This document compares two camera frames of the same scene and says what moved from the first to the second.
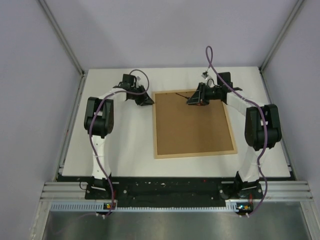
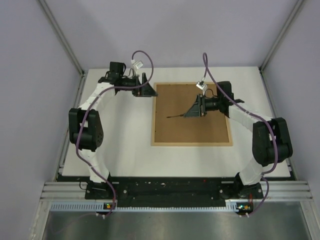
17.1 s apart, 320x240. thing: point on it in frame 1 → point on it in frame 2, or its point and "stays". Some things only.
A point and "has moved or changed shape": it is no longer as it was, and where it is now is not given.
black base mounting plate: [173, 192] stays
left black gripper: [145, 100] → [146, 91]
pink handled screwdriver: [188, 98] → [174, 116]
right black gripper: [199, 97] → [198, 109]
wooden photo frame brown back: [183, 130] has moved or changed shape
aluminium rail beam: [273, 190] stays
